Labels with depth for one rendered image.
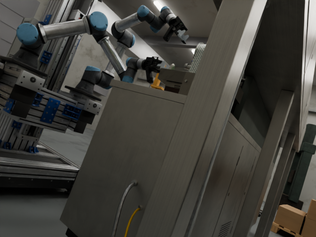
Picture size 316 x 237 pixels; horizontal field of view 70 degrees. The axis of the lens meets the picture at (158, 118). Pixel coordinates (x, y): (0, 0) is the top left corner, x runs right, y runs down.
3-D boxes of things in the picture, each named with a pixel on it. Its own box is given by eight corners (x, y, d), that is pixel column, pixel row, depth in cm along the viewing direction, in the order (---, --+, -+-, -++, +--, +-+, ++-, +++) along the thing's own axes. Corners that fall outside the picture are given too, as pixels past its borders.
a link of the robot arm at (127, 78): (129, 87, 164) (135, 73, 165) (132, 85, 153) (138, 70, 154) (119, 82, 162) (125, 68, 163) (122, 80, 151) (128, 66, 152)
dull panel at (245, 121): (271, 163, 297) (277, 146, 299) (274, 164, 295) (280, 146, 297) (231, 119, 114) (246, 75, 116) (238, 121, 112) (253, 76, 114)
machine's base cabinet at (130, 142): (207, 207, 325) (227, 151, 332) (253, 231, 288) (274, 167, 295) (51, 237, 118) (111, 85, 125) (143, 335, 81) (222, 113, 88)
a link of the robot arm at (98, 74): (78, 78, 189) (84, 63, 190) (92, 84, 198) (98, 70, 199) (84, 78, 180) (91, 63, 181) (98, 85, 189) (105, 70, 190)
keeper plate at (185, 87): (179, 95, 108) (187, 74, 109) (198, 98, 102) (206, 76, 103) (177, 93, 106) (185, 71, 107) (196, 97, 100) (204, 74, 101)
